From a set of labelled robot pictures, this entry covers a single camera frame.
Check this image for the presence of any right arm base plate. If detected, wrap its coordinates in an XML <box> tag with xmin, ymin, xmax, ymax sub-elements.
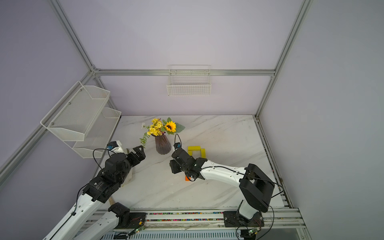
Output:
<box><xmin>223</xmin><ymin>211</ymin><xmax>265</xmax><ymax>228</ymax></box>

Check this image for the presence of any purple ribbed glass vase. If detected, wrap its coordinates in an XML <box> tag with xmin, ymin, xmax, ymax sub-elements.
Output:
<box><xmin>155</xmin><ymin>135</ymin><xmax>172</xmax><ymax>155</ymax></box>

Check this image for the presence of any yellow artificial flower bouquet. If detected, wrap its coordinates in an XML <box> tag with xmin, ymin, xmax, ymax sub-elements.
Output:
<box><xmin>140</xmin><ymin>118</ymin><xmax>185</xmax><ymax>148</ymax></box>

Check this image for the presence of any white two-tier mesh shelf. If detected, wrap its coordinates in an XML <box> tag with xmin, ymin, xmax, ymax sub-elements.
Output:
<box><xmin>40</xmin><ymin>82</ymin><xmax>121</xmax><ymax>159</ymax></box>

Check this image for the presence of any white grey work glove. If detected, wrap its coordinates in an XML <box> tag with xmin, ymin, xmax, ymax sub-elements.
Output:
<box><xmin>121</xmin><ymin>169</ymin><xmax>134</xmax><ymax>187</ymax></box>

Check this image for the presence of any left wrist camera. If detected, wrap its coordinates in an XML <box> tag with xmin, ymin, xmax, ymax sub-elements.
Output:
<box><xmin>106</xmin><ymin>141</ymin><xmax>128</xmax><ymax>154</ymax></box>

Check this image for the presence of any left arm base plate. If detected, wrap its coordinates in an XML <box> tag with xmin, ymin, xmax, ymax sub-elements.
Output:
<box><xmin>109</xmin><ymin>212</ymin><xmax>147</xmax><ymax>230</ymax></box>

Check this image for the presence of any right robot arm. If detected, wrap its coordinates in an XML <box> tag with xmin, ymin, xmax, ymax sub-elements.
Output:
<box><xmin>170</xmin><ymin>148</ymin><xmax>277</xmax><ymax>222</ymax></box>

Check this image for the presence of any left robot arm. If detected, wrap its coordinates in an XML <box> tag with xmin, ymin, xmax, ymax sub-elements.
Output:
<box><xmin>45</xmin><ymin>141</ymin><xmax>146</xmax><ymax>240</ymax></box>

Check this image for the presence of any white wire wall basket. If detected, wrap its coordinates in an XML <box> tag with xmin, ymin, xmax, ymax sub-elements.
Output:
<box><xmin>167</xmin><ymin>65</ymin><xmax>212</xmax><ymax>97</ymax></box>

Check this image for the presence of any aluminium mounting rail base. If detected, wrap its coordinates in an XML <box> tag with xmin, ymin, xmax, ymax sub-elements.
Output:
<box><xmin>81</xmin><ymin>209</ymin><xmax>311</xmax><ymax>240</ymax></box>

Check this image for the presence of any blue trowel wooden handle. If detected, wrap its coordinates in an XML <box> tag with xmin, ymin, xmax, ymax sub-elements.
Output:
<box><xmin>109</xmin><ymin>197</ymin><xmax>116</xmax><ymax>206</ymax></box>

